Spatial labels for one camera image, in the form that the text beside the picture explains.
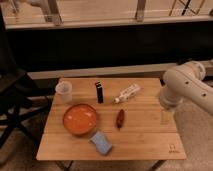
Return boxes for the black eraser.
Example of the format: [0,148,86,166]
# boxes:
[95,82,104,103]

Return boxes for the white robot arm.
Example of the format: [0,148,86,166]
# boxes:
[159,61,213,117]

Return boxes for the clear plastic cup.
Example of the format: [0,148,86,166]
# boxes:
[55,81,72,103]

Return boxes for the white tube bottle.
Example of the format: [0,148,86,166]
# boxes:
[114,84,141,104]

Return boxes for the wooden table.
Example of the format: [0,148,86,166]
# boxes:
[37,78,186,161]

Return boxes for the blue sponge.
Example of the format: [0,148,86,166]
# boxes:
[90,131,112,155]

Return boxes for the orange bowl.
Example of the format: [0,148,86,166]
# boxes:
[63,104,97,136]

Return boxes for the dark red sausage toy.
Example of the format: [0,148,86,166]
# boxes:
[116,109,125,129]

